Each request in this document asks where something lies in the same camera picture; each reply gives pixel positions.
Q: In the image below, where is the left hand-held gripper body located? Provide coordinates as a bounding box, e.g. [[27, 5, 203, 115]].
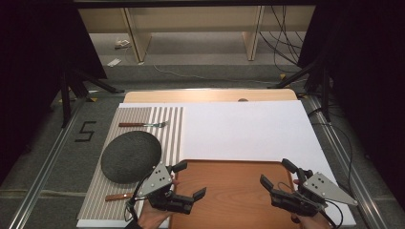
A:
[[137, 161, 195, 215]]

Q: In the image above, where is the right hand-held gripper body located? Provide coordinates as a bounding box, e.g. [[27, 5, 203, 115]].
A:
[[270, 170, 358, 218]]

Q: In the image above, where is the person's right hand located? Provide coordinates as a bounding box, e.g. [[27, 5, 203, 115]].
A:
[[290, 211, 332, 229]]

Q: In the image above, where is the person's left hand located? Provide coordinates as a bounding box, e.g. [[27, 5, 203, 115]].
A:
[[137, 199, 176, 229]]

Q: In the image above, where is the striped grey placemat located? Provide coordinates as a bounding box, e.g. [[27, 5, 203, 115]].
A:
[[76, 106, 185, 221]]

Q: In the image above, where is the brown wooden tray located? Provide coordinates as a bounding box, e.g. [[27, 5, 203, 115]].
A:
[[168, 158, 302, 229]]

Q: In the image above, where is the dark grey round plate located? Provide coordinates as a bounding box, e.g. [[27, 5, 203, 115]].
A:
[[100, 130, 162, 185]]

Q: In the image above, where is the white board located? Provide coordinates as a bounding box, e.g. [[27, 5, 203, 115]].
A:
[[75, 100, 357, 229]]

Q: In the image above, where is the light wooden table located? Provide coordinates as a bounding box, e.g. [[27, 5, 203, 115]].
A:
[[122, 89, 298, 104]]

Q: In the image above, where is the black metal stand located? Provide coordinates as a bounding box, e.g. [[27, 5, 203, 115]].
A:
[[58, 68, 125, 128], [266, 56, 332, 122]]

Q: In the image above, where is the dark curtain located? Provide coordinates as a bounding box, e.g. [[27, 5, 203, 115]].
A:
[[0, 0, 108, 185], [297, 0, 405, 211]]

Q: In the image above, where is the small paper scrap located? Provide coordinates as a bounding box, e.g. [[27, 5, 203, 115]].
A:
[[114, 39, 132, 51]]

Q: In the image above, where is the light wooden shelf unit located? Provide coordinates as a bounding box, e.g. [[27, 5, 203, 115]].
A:
[[77, 5, 316, 64]]

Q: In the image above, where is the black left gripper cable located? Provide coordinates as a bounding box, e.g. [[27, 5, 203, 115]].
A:
[[124, 170, 156, 229]]

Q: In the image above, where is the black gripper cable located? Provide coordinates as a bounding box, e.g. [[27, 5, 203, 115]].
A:
[[318, 199, 345, 229], [124, 170, 156, 229]]

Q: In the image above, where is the aluminium floor rail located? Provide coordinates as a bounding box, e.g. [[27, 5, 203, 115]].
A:
[[8, 94, 94, 229], [302, 94, 388, 229]]

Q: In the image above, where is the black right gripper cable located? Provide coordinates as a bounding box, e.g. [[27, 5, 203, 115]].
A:
[[318, 199, 345, 229]]

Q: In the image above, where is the knife with wooden handle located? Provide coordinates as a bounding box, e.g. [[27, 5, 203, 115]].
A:
[[104, 192, 135, 202]]

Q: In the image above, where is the thin black floor cable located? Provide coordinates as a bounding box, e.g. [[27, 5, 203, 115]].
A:
[[307, 108, 354, 195]]

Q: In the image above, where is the fork with wooden handle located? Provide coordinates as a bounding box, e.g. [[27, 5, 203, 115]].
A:
[[117, 120, 170, 129]]

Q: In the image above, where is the bundle of black cables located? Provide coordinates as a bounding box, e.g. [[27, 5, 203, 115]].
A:
[[258, 5, 307, 74]]

